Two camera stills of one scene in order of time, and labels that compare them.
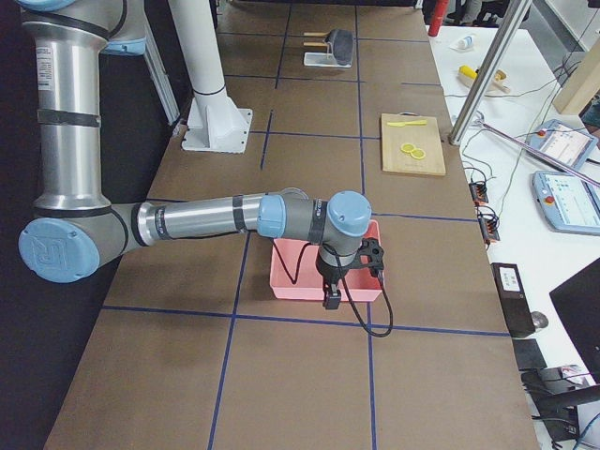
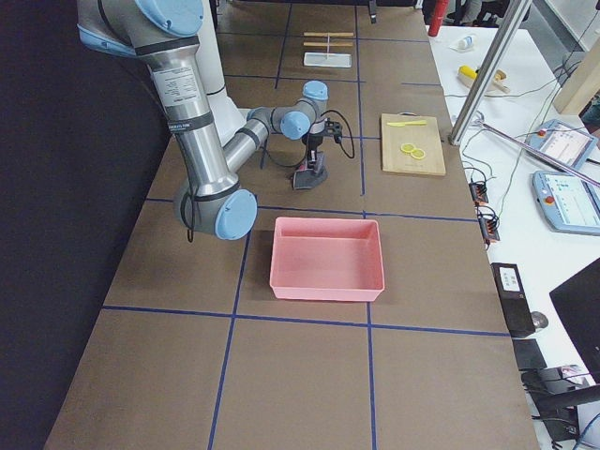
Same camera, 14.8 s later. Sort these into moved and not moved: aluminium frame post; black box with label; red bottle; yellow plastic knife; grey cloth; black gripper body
Moved: grey cloth; black gripper body
Not moved: yellow plastic knife; aluminium frame post; black box with label; red bottle
